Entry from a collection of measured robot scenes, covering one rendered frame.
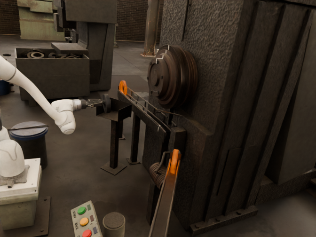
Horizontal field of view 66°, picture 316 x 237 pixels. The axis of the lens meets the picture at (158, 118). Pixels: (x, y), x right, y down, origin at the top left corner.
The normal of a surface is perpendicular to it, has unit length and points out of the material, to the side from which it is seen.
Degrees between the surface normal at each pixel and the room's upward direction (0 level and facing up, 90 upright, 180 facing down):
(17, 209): 90
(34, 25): 90
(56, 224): 0
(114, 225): 0
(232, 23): 90
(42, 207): 0
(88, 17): 90
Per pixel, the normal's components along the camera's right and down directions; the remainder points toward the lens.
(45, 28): 0.41, 0.41
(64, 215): 0.11, -0.91
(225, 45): -0.90, 0.08
